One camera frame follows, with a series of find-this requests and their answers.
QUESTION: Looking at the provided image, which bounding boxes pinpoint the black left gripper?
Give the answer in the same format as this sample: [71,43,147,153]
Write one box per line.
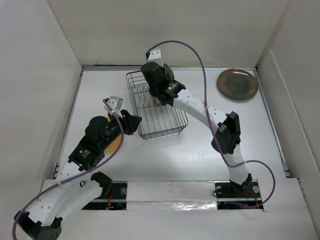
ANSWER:
[100,109,142,151]

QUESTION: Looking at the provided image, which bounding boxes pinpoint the grey-blue round plate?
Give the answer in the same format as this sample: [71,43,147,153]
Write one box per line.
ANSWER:
[163,63,175,81]

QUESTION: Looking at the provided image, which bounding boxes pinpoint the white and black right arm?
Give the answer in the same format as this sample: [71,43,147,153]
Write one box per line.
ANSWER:
[140,62,252,197]

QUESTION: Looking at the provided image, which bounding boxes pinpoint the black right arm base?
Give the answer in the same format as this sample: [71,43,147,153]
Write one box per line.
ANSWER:
[212,180,262,210]

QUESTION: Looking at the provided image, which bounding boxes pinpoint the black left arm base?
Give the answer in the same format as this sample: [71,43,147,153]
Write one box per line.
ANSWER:
[82,172,128,211]

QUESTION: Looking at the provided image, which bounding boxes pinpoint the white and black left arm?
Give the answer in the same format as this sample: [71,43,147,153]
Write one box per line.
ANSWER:
[11,109,142,240]

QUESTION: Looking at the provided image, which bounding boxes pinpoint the woven bamboo plate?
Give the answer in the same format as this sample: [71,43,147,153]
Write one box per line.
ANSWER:
[104,116,122,153]

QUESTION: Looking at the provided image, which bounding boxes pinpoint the brown speckled plate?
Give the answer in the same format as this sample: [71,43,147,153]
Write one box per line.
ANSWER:
[217,68,259,101]

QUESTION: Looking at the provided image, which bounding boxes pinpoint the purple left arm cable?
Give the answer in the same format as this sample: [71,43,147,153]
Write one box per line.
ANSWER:
[11,98,125,240]

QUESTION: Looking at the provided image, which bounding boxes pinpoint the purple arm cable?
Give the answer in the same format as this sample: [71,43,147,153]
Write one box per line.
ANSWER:
[11,98,125,240]
[145,40,276,209]

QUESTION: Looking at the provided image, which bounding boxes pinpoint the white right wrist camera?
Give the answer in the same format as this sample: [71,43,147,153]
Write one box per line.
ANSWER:
[146,48,164,68]

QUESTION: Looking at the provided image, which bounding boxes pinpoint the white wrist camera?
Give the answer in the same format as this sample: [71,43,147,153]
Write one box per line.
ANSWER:
[102,96,123,115]
[146,48,164,68]

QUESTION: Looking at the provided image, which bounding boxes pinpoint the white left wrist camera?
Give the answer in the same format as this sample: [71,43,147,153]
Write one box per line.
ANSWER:
[102,96,123,115]

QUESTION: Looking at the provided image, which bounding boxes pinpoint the grey wire dish rack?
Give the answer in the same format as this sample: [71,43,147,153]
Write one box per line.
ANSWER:
[126,71,188,140]

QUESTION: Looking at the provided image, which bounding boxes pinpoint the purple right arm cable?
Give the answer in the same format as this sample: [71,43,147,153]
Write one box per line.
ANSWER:
[145,40,276,209]

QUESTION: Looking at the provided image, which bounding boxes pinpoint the silver mounting rail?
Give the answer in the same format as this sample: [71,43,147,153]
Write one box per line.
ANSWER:
[87,179,263,208]

